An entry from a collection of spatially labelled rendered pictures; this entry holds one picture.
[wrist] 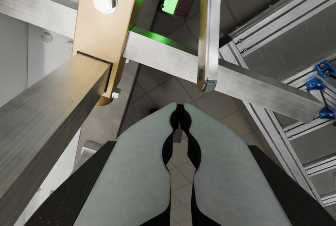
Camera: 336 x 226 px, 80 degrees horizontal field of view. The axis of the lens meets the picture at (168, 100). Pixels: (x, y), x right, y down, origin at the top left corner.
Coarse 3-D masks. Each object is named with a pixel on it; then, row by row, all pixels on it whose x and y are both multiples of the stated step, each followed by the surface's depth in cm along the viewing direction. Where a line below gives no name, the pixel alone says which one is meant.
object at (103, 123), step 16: (144, 0) 30; (160, 0) 30; (144, 16) 31; (128, 64) 35; (128, 80) 37; (128, 96) 39; (96, 112) 41; (112, 112) 41; (96, 128) 43; (112, 128) 43; (80, 144) 45
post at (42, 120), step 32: (64, 64) 18; (96, 64) 20; (32, 96) 13; (64, 96) 14; (96, 96) 19; (0, 128) 10; (32, 128) 11; (64, 128) 13; (0, 160) 9; (32, 160) 10; (0, 192) 8; (32, 192) 11; (0, 224) 9
